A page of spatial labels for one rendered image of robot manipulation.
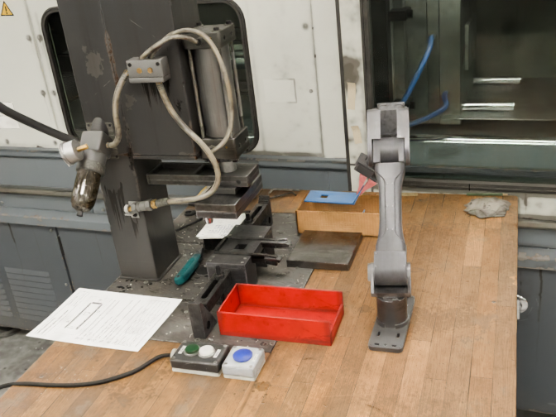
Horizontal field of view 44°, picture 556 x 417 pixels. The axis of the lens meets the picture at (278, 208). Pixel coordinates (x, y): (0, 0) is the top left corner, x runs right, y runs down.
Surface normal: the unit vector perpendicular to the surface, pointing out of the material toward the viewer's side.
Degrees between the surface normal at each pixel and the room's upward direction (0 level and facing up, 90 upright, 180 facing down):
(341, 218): 90
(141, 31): 90
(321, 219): 90
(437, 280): 0
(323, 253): 0
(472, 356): 0
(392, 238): 49
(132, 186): 90
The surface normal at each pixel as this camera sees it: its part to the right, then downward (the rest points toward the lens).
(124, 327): -0.11, -0.91
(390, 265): -0.20, -0.26
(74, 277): -0.36, 0.43
